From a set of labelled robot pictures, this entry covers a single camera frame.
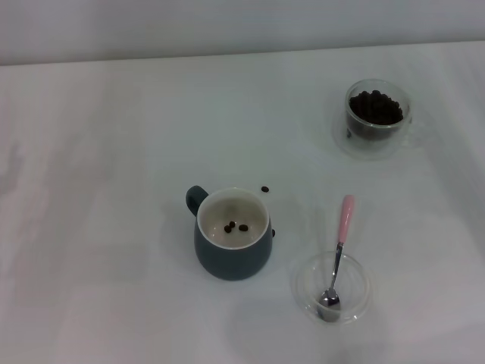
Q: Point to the scooped coffee beans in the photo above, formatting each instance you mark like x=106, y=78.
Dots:
x=243, y=227

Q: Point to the dark blue ceramic mug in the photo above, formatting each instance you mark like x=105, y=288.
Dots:
x=231, y=265

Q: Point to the coffee bean pile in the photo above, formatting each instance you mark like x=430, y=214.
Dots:
x=375, y=110

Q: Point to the clear glass saucer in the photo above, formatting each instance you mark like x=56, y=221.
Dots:
x=369, y=154

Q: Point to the small clear glass dish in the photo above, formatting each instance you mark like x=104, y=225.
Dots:
x=356, y=295

